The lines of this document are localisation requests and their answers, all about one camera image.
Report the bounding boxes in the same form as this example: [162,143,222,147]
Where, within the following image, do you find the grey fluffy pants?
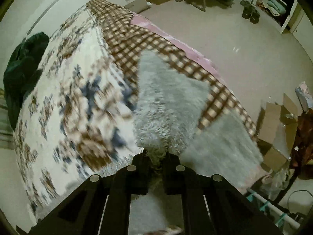
[97,49,264,235]

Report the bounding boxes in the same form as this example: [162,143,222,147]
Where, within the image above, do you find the floral fleece blanket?
[14,0,261,219]

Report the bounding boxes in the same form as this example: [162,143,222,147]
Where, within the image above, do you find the cardboard box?
[257,94,298,171]

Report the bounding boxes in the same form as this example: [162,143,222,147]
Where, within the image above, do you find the striped curtain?
[0,89,14,150]

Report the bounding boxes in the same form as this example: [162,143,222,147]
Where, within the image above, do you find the dark green jacket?
[3,32,49,130]

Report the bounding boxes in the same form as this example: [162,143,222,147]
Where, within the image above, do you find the dark shoes pair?
[240,0,261,24]

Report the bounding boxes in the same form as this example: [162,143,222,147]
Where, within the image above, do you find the teal folded clothes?
[267,0,286,15]

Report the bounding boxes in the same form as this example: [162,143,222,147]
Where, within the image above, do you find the white open shelf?
[253,0,304,33]

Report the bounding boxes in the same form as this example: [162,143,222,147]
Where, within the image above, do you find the white rack rail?
[246,188,300,230]

